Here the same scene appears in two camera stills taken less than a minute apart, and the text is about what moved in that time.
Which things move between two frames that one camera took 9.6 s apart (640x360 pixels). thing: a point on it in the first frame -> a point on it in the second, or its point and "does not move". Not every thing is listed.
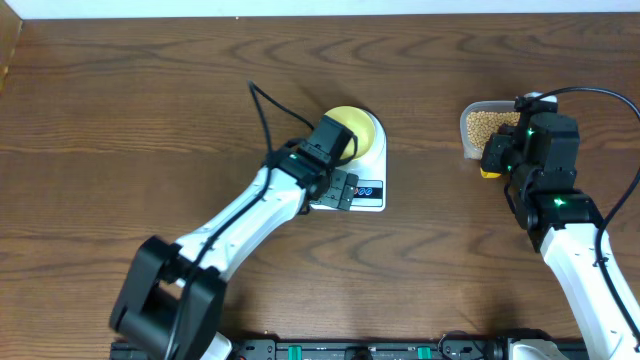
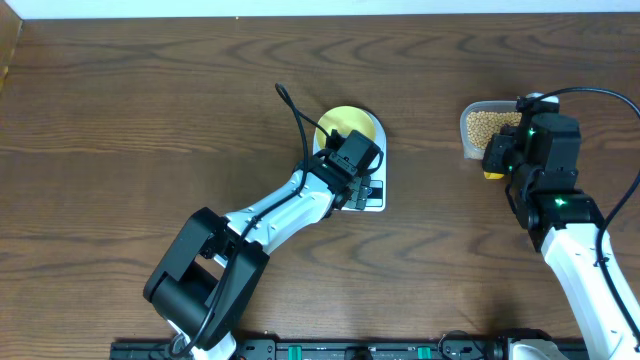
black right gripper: x=496 y=143 does not move
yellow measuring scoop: x=489 y=175 does not move
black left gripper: x=342 y=194 -> x=359 y=193
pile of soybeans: x=481 y=125 does not move
